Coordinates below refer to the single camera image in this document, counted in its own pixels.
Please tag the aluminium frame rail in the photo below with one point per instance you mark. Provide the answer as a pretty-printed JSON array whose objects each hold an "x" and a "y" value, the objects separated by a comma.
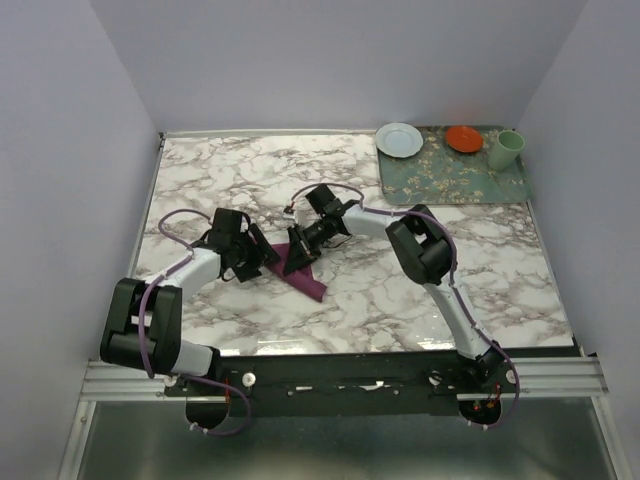
[{"x": 568, "y": 377}]

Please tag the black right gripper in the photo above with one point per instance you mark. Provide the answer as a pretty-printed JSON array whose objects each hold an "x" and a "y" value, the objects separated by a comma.
[{"x": 298, "y": 257}]

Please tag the floral green tray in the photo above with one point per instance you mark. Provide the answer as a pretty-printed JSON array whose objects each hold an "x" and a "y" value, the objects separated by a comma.
[{"x": 438, "y": 174}]

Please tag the green cup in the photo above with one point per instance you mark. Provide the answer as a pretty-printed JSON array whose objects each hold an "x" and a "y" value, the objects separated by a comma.
[{"x": 507, "y": 146}]

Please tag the purple cloth napkin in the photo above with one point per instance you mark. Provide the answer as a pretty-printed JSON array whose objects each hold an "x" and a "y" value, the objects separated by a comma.
[{"x": 302, "y": 280}]

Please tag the light blue plate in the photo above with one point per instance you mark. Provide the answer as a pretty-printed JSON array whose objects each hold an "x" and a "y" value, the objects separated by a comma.
[{"x": 398, "y": 140}]

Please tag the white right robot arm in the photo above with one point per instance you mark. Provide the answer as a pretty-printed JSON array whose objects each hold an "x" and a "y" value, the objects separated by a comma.
[{"x": 427, "y": 255}]

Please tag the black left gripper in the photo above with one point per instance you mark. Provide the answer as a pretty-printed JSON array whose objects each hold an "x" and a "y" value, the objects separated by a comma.
[{"x": 262, "y": 253}]

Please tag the orange bowl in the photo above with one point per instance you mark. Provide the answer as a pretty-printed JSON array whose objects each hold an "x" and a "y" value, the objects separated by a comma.
[{"x": 464, "y": 139}]

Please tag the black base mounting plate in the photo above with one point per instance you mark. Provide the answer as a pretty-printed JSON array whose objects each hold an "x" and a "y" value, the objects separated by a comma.
[{"x": 439, "y": 383}]

